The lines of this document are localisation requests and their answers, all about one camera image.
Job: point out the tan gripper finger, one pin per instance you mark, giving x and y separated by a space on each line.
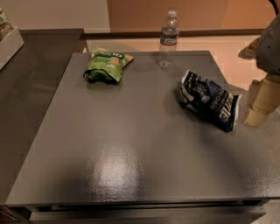
250 50
263 99

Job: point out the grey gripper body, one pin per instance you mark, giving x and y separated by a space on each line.
270 49

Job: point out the blue chip bag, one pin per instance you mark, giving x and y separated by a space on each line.
210 100

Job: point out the green snack bag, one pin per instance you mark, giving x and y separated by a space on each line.
106 65

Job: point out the clear plastic water bottle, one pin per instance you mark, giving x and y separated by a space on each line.
168 39

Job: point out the white box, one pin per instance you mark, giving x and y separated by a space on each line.
9 46

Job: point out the packaged items in box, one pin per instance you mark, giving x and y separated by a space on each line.
5 25

